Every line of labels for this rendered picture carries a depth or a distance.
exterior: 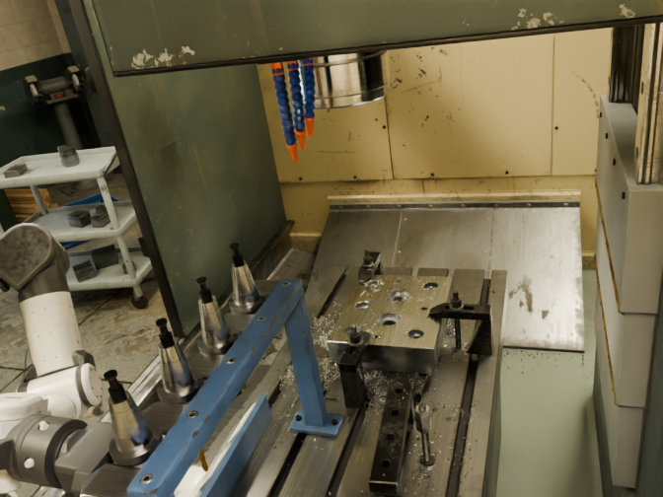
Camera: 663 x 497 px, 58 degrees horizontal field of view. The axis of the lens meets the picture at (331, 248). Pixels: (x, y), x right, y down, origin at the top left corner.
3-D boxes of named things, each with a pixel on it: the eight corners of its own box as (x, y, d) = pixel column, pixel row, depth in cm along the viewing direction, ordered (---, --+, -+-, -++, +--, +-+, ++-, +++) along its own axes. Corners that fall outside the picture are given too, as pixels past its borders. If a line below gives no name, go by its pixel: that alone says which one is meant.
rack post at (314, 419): (289, 431, 117) (259, 304, 104) (298, 412, 122) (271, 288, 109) (336, 437, 114) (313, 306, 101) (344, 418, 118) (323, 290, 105)
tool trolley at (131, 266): (31, 319, 366) (-34, 171, 324) (68, 280, 407) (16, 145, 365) (162, 311, 351) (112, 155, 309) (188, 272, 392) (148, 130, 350)
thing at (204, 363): (173, 377, 87) (171, 373, 86) (190, 355, 91) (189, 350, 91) (214, 382, 84) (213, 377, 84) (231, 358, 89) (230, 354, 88)
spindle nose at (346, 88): (391, 103, 94) (383, 23, 89) (292, 114, 97) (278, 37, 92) (392, 82, 109) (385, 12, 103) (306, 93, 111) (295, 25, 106)
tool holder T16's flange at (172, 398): (197, 411, 80) (193, 397, 79) (155, 413, 81) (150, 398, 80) (210, 382, 86) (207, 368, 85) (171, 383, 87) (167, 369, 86)
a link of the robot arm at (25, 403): (12, 472, 80) (49, 449, 93) (19, 404, 81) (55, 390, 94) (-39, 471, 79) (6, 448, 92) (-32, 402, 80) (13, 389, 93)
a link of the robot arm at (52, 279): (30, 310, 120) (15, 247, 122) (76, 298, 122) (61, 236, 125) (13, 302, 109) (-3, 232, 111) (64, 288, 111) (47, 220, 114)
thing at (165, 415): (128, 431, 78) (126, 426, 77) (151, 403, 82) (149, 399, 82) (174, 438, 75) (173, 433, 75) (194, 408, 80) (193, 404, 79)
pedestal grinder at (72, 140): (71, 196, 577) (28, 77, 527) (58, 189, 604) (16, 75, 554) (116, 180, 603) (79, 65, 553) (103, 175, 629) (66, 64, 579)
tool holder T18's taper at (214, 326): (225, 345, 89) (215, 307, 86) (198, 345, 90) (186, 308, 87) (235, 327, 93) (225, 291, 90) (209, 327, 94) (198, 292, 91)
